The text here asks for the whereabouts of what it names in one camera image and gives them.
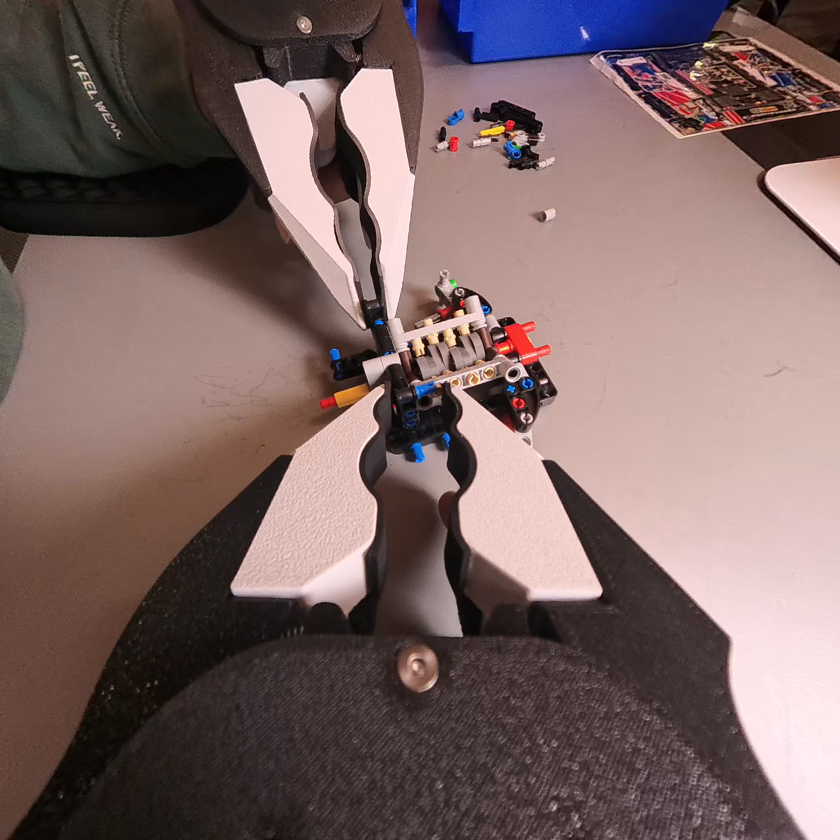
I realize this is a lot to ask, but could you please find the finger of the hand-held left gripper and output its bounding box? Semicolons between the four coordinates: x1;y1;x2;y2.
234;80;371;331
336;66;417;319

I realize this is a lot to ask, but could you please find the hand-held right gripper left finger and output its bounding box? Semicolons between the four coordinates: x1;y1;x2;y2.
230;382;395;621

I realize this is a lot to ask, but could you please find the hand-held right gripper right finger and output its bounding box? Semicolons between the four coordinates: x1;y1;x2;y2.
438;384;603;621

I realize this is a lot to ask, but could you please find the partly built lego model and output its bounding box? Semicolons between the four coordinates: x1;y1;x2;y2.
320;268;560;463

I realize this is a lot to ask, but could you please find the person's left forearm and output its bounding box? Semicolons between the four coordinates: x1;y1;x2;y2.
0;0;263;179

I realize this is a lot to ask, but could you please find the pile of loose lego parts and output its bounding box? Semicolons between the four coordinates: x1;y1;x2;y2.
433;100;557;173

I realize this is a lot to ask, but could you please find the lego instruction booklet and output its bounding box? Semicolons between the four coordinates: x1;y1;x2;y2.
588;29;840;140

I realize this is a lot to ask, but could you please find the large blue plastic bin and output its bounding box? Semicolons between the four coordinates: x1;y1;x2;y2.
438;0;732;64

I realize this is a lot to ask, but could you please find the person's green jacket torso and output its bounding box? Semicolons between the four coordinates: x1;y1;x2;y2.
0;259;26;401

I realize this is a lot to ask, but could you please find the white lamp base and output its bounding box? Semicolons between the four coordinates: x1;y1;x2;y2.
763;156;840;258

